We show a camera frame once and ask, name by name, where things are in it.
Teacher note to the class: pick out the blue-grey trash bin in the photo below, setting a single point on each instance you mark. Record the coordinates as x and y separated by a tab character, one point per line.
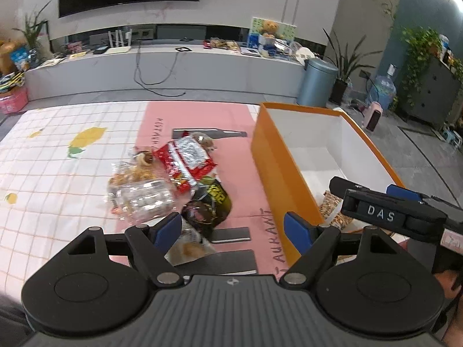
316	83

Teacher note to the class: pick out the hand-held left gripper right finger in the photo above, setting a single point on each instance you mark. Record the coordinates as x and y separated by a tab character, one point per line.
297	229

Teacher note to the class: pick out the red snack packet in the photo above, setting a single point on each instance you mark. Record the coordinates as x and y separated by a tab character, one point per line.
181	161

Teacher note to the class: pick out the grey cabinet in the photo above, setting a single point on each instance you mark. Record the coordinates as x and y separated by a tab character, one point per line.
434	90

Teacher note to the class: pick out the person's right forearm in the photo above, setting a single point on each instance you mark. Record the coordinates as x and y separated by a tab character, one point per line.
454	320

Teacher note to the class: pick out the brown patterned snack packet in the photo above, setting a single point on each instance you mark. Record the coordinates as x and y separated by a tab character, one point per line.
334	209

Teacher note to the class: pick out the pink storage box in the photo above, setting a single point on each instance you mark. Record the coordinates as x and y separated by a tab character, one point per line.
12	102

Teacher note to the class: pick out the brown plush toy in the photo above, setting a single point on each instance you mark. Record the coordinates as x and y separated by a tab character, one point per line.
6	56

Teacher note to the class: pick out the person's right hand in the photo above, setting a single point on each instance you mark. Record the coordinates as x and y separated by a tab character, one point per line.
447	284

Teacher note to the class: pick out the small brown wrapped snack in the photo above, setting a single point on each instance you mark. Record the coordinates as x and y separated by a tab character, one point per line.
205	141

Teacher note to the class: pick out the white cap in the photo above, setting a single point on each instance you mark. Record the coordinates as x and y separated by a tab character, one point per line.
302	53

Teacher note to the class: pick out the clear chocolate snack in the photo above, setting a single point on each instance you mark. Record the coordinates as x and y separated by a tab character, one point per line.
144	157

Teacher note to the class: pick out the clear bag of brown snacks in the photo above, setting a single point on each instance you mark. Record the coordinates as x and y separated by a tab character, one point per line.
132	177

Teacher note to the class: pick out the clear plastic snack packet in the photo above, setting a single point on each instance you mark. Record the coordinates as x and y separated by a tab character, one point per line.
144	198

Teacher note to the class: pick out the pile of snack packets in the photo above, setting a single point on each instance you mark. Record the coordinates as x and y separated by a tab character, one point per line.
224	44

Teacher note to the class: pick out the clear packet with brown pastry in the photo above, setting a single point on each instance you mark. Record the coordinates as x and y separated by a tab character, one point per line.
190	251

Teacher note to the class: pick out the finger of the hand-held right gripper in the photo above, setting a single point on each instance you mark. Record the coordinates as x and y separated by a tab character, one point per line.
398	191
379	213

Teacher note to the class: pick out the white router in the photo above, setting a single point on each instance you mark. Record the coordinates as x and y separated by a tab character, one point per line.
119	45

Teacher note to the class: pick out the small pink appliance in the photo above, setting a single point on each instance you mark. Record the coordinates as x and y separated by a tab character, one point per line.
373	115

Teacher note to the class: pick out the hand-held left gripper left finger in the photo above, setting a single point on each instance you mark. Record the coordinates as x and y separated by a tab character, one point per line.
167	231

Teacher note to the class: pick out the orange cardboard box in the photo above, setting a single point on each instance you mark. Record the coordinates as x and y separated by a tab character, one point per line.
275	166

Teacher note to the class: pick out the green ivy plant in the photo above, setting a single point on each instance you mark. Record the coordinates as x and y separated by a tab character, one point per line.
419	54

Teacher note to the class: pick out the potted plant with black pot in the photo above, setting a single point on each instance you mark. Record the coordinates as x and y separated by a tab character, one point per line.
342	76

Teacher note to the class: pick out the black snack packet yellow print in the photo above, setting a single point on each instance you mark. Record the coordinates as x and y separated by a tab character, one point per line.
211	202

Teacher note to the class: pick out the large water bottle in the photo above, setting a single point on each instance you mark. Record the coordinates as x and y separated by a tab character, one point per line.
382	88

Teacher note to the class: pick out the pink printed mat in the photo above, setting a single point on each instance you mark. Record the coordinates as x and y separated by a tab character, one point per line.
237	159

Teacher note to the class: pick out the grey tv console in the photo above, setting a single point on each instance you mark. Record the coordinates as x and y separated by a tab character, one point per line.
217	70

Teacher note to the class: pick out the tall leafy plant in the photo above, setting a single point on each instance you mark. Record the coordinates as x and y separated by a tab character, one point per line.
32	32

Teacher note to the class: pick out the brown teddy bear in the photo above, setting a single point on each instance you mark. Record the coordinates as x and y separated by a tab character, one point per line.
269	36

